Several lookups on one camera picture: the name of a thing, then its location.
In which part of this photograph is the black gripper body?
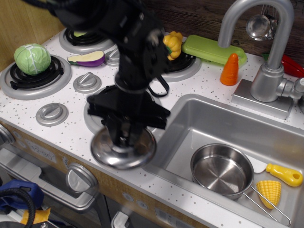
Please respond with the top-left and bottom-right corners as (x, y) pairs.
(87, 85), (171, 129)

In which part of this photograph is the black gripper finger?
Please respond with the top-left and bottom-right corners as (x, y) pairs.
(128, 123), (144, 146)
(105, 119), (124, 145)

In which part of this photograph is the steel pot lid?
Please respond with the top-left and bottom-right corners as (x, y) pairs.
(91, 128), (156, 170)

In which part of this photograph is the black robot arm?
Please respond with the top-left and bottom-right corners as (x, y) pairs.
(29, 0), (170, 146)

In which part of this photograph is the silver stove knob middle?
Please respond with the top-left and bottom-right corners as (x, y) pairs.
(73, 72), (102, 94)

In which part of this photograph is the silver stove knob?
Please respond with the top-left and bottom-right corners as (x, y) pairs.
(104, 48), (120, 67)
(73, 72), (102, 94)
(36, 103), (69, 127)

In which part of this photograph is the silver stove knob back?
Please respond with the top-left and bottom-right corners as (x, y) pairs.
(104, 48), (120, 67)

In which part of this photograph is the back right stove burner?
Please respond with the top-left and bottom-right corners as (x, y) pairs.
(162, 52), (201, 83)

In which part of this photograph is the silver stove knob front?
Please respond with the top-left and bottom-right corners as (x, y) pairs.
(36, 103), (69, 127)

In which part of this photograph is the back left stove burner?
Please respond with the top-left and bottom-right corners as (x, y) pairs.
(59, 28), (116, 54)

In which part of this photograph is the front left stove burner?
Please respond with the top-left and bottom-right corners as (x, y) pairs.
(0, 55), (72, 100)

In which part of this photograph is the silver oven dial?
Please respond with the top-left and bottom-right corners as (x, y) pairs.
(0, 124), (15, 146)
(66, 162), (98, 193)

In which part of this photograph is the purple toy eggplant half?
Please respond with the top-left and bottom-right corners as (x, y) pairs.
(67, 50), (105, 67)

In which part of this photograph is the yellow toy bell pepper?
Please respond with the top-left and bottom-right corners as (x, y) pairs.
(163, 31), (183, 61)

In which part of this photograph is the green plastic cutting board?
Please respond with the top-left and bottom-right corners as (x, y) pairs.
(181, 35), (247, 67)

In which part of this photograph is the orange toy carrot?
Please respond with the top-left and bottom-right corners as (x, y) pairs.
(220, 53), (239, 86)

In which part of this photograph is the light green toy vegetable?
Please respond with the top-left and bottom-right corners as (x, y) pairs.
(73, 31), (87, 38)

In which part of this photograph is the green toy cabbage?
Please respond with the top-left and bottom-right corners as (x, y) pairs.
(14, 43), (51, 76)

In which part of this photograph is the silver left oven dial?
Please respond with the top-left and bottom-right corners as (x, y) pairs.
(0, 124), (15, 146)

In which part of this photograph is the yellow cloth piece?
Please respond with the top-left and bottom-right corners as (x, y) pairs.
(20, 208), (51, 225)

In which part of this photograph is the silver toy faucet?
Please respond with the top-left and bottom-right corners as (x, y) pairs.
(218, 0), (304, 120)

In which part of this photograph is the blue clamp tool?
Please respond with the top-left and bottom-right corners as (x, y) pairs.
(0, 180), (44, 210)

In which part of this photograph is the silver sink basin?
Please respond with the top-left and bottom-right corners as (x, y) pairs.
(145, 95), (304, 228)

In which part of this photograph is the hanging steel ladle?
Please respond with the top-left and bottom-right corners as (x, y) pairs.
(246, 5), (278, 41)

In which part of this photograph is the yellow toy corn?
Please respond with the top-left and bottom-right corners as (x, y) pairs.
(256, 180), (281, 209)

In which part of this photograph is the red toy pepper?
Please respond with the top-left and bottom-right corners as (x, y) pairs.
(281, 54), (304, 78)

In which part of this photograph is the silver dishwasher handle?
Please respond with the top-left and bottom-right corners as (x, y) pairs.
(111, 211), (130, 228)

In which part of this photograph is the steel saucepan with wire handle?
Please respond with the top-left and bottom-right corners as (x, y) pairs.
(190, 143), (291, 226)

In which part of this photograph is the silver oven door handle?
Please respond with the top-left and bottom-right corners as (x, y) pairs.
(0, 148), (95, 213)

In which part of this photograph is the black braided cable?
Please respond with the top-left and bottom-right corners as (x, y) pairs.
(0, 188), (37, 228)

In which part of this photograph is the yellow handled toy knife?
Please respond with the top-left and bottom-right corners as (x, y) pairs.
(252, 161), (304, 187)

